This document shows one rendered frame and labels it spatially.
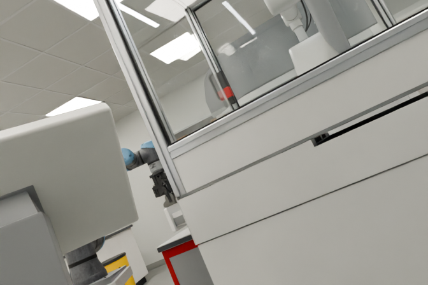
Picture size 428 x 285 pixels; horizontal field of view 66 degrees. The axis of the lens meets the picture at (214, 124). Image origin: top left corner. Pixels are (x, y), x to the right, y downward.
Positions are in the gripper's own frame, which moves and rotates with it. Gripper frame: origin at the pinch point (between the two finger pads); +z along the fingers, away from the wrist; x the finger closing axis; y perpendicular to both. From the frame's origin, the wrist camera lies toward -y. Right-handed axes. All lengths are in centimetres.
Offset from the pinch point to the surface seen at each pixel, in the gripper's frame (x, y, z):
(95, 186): 82, -32, -13
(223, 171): 55, -50, -5
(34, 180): 93, -27, -18
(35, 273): 100, -29, -2
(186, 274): -11.2, 17.5, 32.5
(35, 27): -71, 103, -190
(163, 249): -10.0, 23.6, 16.4
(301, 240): 55, -61, 19
